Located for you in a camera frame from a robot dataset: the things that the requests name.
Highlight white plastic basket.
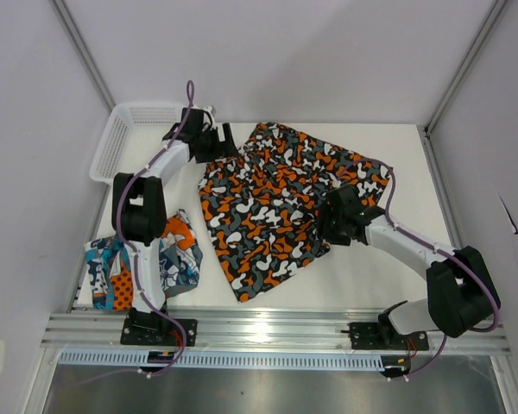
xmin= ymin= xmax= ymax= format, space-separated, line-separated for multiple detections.
xmin=89 ymin=101 xmax=183 ymax=185

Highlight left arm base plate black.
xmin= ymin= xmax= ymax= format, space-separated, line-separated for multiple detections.
xmin=120 ymin=309 xmax=182 ymax=347

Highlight right aluminium frame post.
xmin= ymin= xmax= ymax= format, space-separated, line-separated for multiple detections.
xmin=423 ymin=0 xmax=512 ymax=139

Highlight black orange camouflage shorts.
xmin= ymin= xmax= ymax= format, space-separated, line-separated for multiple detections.
xmin=198 ymin=122 xmax=389 ymax=303

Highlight white slotted cable duct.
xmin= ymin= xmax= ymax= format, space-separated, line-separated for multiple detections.
xmin=58 ymin=348 xmax=407 ymax=372

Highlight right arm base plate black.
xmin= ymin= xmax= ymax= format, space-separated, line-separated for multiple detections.
xmin=340 ymin=322 xmax=429 ymax=351

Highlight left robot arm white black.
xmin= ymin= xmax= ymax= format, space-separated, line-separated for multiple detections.
xmin=111 ymin=105 xmax=237 ymax=313

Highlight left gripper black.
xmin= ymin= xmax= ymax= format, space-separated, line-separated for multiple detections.
xmin=196 ymin=124 xmax=239 ymax=165

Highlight blue orange patterned shorts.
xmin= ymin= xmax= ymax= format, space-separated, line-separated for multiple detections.
xmin=85 ymin=209 xmax=203 ymax=311

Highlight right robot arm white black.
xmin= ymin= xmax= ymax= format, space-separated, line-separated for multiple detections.
xmin=318 ymin=185 xmax=501 ymax=348

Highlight left aluminium frame post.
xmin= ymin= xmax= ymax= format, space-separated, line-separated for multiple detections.
xmin=49 ymin=0 xmax=116 ymax=112

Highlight aluminium mounting rail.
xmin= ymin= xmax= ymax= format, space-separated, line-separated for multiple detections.
xmin=41 ymin=308 xmax=511 ymax=355

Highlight aluminium frame post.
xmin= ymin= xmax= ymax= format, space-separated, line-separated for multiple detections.
xmin=423 ymin=0 xmax=512 ymax=139
xmin=49 ymin=0 xmax=116 ymax=112

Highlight right side aluminium rail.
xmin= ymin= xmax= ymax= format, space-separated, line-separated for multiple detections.
xmin=418 ymin=127 xmax=488 ymax=321

